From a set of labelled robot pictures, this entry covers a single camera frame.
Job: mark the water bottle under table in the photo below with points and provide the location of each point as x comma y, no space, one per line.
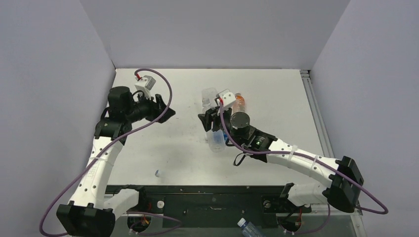
249,229

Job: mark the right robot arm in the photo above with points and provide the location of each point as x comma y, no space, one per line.
337,181

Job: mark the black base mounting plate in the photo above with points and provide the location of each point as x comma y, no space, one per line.
214,206

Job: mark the large clear empty bottle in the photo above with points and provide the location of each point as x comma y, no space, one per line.
208,96

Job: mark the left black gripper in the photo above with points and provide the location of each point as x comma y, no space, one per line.
156,108

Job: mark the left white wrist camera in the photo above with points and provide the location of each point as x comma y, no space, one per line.
144,85

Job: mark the clear bottle blue-white cap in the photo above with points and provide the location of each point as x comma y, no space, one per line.
215,139

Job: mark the aluminium frame rail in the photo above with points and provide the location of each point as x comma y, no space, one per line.
318,120

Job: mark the orange drink bottle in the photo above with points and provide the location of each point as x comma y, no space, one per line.
240,104

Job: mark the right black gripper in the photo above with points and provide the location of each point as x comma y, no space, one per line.
213,118

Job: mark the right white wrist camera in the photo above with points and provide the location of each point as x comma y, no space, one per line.
226,99

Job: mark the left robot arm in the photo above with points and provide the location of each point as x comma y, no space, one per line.
88,214

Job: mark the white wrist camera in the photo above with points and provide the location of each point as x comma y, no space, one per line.
226,99
144,85

